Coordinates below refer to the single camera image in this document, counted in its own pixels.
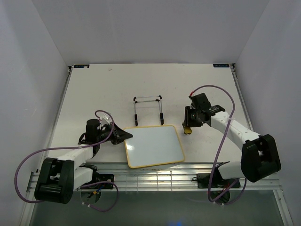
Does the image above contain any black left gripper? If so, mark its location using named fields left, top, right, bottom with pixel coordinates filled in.
left=96, top=122, right=133, bottom=145

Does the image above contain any yellow bone-shaped eraser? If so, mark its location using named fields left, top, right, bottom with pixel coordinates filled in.
left=183, top=127, right=192, bottom=135

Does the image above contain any yellow-framed whiteboard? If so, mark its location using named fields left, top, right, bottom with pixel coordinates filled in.
left=124, top=125, right=185, bottom=169

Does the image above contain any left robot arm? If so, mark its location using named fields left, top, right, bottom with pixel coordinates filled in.
left=34, top=119, right=133, bottom=204

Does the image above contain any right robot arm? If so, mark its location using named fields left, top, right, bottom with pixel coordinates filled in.
left=182, top=93, right=281, bottom=187

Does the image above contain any blue label right corner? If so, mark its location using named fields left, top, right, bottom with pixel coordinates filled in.
left=213, top=64, right=230, bottom=68

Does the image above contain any blue label corner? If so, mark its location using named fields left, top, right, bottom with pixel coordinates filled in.
left=73, top=65, right=90, bottom=69
left=213, top=64, right=230, bottom=68

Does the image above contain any blue label left corner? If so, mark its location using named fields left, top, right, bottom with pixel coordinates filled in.
left=73, top=65, right=90, bottom=69

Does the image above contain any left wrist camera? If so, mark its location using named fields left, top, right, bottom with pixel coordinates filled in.
left=100, top=113, right=112, bottom=125

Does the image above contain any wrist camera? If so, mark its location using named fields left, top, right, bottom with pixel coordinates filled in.
left=189, top=91, right=194, bottom=100
left=100, top=113, right=112, bottom=125

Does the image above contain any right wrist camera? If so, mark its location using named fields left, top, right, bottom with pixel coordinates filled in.
left=189, top=91, right=194, bottom=100

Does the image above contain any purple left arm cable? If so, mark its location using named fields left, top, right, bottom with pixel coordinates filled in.
left=14, top=110, right=119, bottom=212

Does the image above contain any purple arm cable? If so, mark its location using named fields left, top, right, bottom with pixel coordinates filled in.
left=14, top=110, right=119, bottom=212
left=188, top=85, right=247, bottom=206

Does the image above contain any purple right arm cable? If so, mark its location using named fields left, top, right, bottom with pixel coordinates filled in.
left=188, top=85, right=247, bottom=206

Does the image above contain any black wire whiteboard stand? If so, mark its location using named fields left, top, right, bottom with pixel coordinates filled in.
left=132, top=94, right=165, bottom=126

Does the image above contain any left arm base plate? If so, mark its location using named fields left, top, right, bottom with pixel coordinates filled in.
left=80, top=174, right=114, bottom=190

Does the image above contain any aluminium table frame rail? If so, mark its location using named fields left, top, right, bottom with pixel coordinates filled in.
left=20, top=64, right=293, bottom=226

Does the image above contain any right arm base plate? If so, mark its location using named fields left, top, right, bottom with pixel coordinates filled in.
left=192, top=173, right=235, bottom=189

